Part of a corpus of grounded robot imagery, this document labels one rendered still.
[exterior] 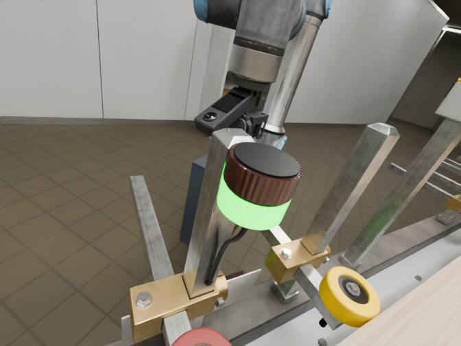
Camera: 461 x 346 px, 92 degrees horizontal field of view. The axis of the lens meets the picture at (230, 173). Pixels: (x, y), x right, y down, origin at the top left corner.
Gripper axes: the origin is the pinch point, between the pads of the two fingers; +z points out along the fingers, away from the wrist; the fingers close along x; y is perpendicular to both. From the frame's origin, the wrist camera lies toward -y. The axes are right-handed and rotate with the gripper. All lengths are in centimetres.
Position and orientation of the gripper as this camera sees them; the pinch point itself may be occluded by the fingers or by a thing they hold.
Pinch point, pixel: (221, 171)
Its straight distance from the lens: 49.8
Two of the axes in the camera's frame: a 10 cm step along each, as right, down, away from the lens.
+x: -7.7, -4.7, 4.3
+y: 6.0, -2.9, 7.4
